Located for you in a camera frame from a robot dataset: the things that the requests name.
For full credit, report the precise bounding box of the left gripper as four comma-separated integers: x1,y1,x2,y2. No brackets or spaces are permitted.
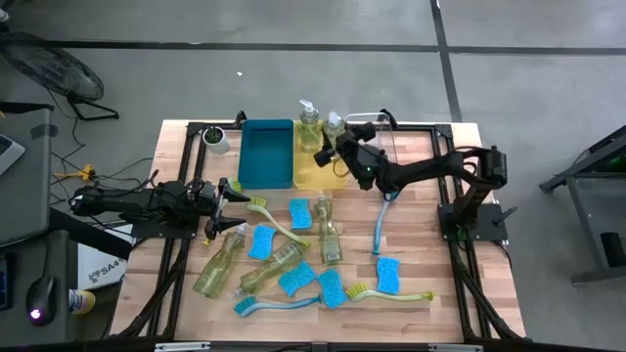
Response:
185,176,252,242

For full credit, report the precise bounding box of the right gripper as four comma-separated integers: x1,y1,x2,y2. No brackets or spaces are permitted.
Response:
312,120,386,173

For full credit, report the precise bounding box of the clear dish soap bottle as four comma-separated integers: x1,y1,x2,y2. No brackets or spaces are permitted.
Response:
314,194,344,268
192,223,248,300
297,99,322,154
229,240,305,299
322,110,347,154

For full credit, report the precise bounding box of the blue cellulose sponge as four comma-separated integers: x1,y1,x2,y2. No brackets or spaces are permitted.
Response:
246,224,278,261
288,198,314,232
375,256,401,296
277,260,318,298
317,268,350,311

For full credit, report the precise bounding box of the blue dish brush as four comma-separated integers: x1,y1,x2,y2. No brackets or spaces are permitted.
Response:
232,294,323,320
371,191,401,257

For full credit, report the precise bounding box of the clear plastic bin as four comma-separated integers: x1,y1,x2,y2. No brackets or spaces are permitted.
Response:
344,111,399,170

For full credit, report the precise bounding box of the yellow plastic bin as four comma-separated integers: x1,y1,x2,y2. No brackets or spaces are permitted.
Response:
291,119,351,192

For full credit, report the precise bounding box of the white pot with plant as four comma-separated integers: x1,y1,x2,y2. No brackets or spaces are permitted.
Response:
201,125,231,155

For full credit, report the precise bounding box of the teal plastic bin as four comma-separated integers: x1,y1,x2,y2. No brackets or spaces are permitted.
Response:
238,118,295,191

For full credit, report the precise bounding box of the white cardboard box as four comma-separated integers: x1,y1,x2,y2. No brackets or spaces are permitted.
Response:
76,223,134,290

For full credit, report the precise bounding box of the white and yellow can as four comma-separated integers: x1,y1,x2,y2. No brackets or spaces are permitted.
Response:
67,287,97,317

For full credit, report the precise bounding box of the grey tape piece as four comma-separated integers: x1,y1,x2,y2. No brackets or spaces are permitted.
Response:
29,123,59,140

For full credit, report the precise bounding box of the black computer mouse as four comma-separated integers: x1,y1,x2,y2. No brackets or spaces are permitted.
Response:
24,276,59,328

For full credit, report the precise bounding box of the black floor fan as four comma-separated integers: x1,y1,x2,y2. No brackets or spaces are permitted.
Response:
0,31,121,122

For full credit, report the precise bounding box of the grey laptop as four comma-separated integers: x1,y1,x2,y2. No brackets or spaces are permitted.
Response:
0,134,26,177

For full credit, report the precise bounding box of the black bar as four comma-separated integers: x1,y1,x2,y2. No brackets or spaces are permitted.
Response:
0,101,56,115

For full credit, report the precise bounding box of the dark keyboard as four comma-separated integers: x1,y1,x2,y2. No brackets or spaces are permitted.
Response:
0,253,15,312

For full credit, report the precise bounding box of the dark grey desk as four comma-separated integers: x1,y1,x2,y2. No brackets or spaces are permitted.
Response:
0,229,82,346

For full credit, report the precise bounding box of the grey metal stand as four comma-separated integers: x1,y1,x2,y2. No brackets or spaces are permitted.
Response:
539,124,626,286

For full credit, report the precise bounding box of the black box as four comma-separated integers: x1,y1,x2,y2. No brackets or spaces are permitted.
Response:
600,231,626,269

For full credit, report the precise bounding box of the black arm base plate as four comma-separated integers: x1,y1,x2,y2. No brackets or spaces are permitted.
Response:
437,202,510,243
129,199,201,241

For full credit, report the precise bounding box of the black table rig frame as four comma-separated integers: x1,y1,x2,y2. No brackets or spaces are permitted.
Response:
112,110,527,343

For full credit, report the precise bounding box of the silver metal bracket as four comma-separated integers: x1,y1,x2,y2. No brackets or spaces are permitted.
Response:
427,343,484,352
154,341,212,352

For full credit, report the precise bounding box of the yellow cable connector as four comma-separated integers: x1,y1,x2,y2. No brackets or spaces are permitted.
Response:
52,163,97,183

